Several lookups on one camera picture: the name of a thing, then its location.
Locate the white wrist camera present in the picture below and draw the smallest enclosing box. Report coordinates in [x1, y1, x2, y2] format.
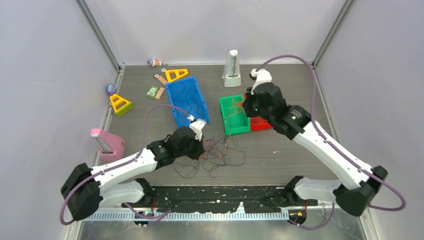
[187, 115, 207, 141]
[249, 68, 272, 95]

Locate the blue plastic bin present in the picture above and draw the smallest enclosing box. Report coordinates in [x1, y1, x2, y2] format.
[165, 76, 210, 128]

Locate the white metronome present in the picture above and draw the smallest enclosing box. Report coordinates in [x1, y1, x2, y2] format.
[222, 50, 242, 88]

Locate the purple round toy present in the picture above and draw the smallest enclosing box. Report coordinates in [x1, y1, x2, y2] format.
[106, 83, 117, 97]

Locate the pink tape dispenser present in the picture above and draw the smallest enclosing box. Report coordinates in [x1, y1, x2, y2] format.
[90, 128, 126, 163]

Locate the orange cable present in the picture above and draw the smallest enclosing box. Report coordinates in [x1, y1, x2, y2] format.
[225, 99, 248, 123]
[198, 139, 233, 163]

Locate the red plastic bin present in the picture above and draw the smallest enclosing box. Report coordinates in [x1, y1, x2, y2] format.
[243, 108, 273, 132]

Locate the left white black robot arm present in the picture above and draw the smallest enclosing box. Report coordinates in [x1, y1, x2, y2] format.
[59, 119, 205, 225]

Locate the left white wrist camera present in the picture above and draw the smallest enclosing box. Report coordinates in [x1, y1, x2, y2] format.
[187, 115, 207, 141]

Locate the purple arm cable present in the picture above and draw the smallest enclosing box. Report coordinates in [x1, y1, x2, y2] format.
[59, 104, 193, 226]
[255, 54, 407, 212]

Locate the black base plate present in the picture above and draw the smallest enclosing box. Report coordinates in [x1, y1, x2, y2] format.
[130, 185, 318, 214]

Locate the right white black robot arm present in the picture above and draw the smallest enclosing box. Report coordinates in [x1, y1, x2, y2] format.
[242, 82, 388, 217]

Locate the small colourful figurine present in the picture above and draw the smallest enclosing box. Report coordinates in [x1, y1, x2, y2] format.
[146, 58, 163, 67]

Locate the yellow triangle toy on green block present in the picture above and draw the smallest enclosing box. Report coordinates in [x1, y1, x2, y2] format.
[109, 93, 133, 117]

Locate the black cable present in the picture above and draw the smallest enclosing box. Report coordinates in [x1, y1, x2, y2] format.
[172, 137, 239, 180]
[172, 80, 206, 118]

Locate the tan strap with ring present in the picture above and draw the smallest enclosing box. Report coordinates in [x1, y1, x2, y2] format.
[153, 73, 169, 86]

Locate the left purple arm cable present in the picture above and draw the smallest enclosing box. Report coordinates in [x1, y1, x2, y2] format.
[59, 104, 193, 226]

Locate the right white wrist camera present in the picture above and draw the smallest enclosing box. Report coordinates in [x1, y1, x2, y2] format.
[249, 68, 272, 95]

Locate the green plastic bin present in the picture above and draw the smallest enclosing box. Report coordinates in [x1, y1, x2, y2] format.
[219, 94, 251, 136]

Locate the tan wooden block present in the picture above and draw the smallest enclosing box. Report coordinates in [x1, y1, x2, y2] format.
[155, 87, 165, 100]

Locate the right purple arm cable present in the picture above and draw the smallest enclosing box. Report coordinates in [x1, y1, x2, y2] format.
[255, 54, 407, 212]

